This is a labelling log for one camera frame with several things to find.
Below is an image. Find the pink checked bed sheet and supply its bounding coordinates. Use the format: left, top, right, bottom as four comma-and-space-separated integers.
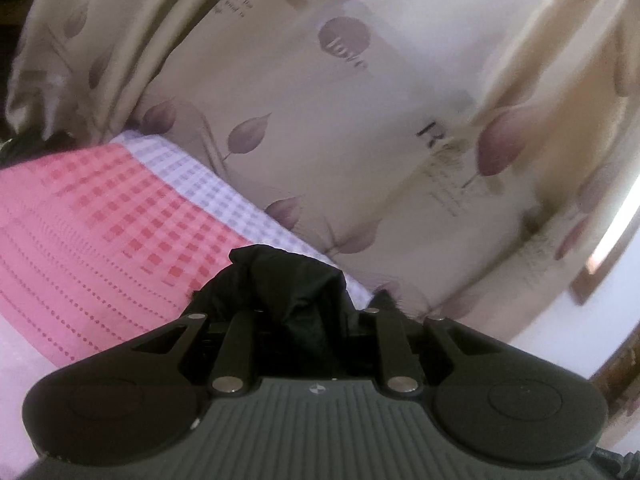
0, 129, 382, 480

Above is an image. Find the wooden window frame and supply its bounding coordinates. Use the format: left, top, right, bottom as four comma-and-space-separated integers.
569, 195, 640, 307

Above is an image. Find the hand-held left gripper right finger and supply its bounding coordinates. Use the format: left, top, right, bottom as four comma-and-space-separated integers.
364, 307, 507, 399

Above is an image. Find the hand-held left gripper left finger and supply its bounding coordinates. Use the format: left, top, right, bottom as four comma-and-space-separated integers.
127, 309, 259, 399

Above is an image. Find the beige leaf print curtain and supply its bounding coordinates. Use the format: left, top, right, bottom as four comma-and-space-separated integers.
4, 0, 640, 347

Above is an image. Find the black garment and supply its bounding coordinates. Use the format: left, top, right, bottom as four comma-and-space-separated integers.
187, 244, 402, 378

